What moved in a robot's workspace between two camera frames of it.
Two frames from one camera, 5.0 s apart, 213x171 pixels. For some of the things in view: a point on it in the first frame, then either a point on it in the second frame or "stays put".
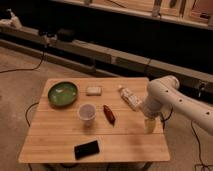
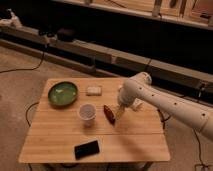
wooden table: (92, 120) stays put
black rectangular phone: (86, 149) stays put
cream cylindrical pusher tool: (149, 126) → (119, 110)
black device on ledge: (65, 35) stays put
